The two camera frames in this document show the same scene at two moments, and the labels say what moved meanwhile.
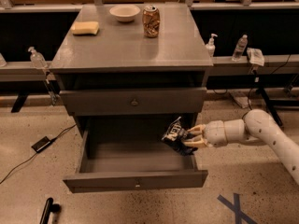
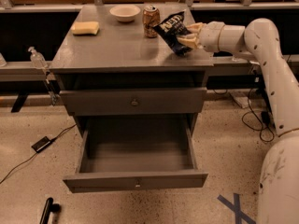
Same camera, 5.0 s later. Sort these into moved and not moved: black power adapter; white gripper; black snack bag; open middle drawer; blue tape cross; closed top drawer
Moved: white gripper; black snack bag
Not moved: closed top drawer; black power adapter; blue tape cross; open middle drawer
